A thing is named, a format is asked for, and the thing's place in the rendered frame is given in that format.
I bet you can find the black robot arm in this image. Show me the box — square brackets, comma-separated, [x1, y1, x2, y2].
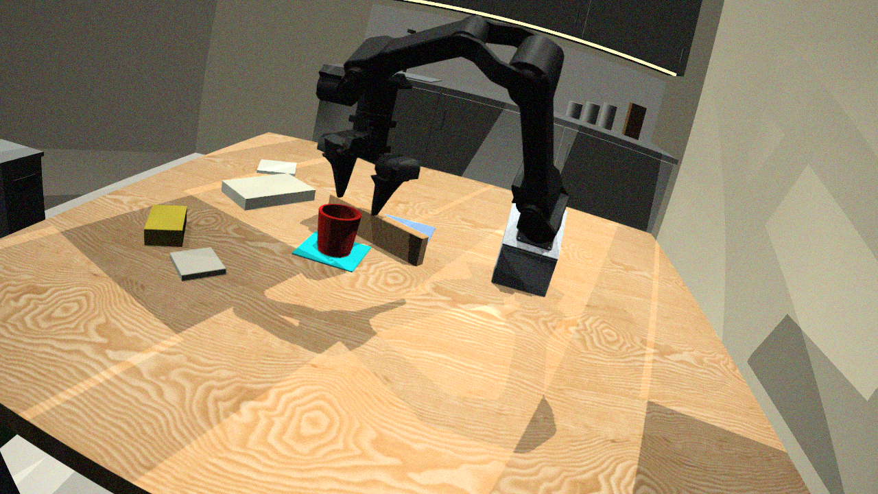
[316, 15, 571, 250]

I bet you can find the dark red cup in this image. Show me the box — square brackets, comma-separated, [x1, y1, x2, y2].
[318, 204, 361, 258]

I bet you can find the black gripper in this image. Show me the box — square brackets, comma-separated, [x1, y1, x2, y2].
[317, 110, 420, 216]

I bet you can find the yellow block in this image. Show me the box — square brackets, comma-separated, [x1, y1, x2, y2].
[144, 204, 187, 247]

